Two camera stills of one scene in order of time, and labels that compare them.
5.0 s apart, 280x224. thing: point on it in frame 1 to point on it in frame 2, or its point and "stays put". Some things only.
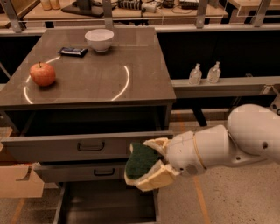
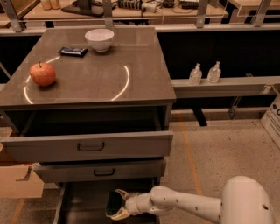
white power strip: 150,6 stays put
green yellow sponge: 141,158 to 115,202
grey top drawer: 80,136 stays put
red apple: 43,74 stays put
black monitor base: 85,8 stays put
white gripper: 184,153 to 133,203
